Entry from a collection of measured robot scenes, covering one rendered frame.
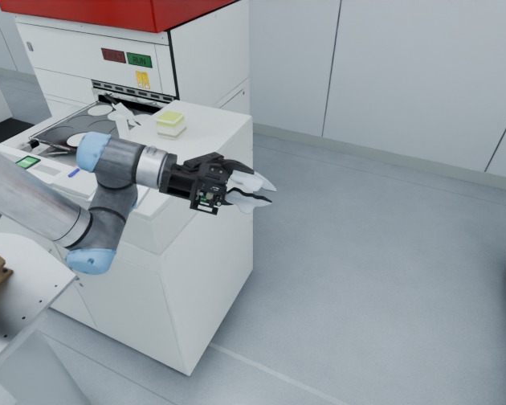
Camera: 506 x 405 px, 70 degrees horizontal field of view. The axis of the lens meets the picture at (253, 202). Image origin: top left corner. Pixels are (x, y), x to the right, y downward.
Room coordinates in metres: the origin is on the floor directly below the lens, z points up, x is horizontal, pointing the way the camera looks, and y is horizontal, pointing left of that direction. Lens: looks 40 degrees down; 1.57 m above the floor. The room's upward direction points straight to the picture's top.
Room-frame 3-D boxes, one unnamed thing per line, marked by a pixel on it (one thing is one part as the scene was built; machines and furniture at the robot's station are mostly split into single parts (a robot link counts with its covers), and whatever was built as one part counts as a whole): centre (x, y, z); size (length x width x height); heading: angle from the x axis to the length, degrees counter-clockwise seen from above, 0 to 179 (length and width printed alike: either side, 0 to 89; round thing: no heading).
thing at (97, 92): (1.48, 0.52, 0.89); 0.44 x 0.02 x 0.10; 65
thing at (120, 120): (1.08, 0.42, 1.03); 0.06 x 0.04 x 0.13; 155
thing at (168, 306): (1.15, 0.57, 0.41); 0.97 x 0.64 x 0.82; 65
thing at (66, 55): (1.56, 0.68, 1.02); 0.82 x 0.03 x 0.40; 65
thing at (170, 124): (1.10, 0.28, 1.00); 0.07 x 0.07 x 0.07; 69
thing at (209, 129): (1.03, 0.29, 0.89); 0.62 x 0.35 x 0.14; 155
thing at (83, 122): (1.28, 0.60, 0.90); 0.34 x 0.34 x 0.01; 65
